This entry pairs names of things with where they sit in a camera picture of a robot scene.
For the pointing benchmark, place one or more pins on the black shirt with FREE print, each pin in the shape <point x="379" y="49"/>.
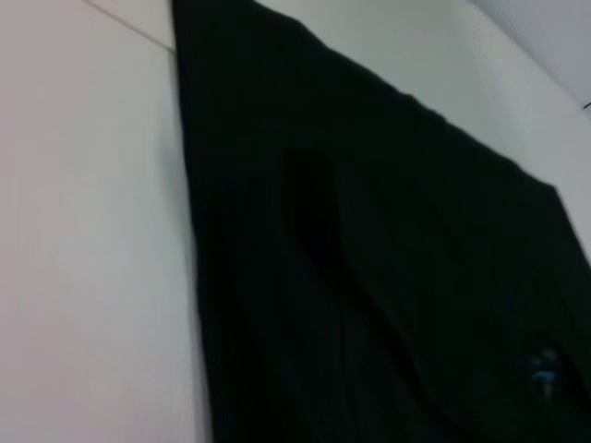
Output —
<point x="369" y="277"/>

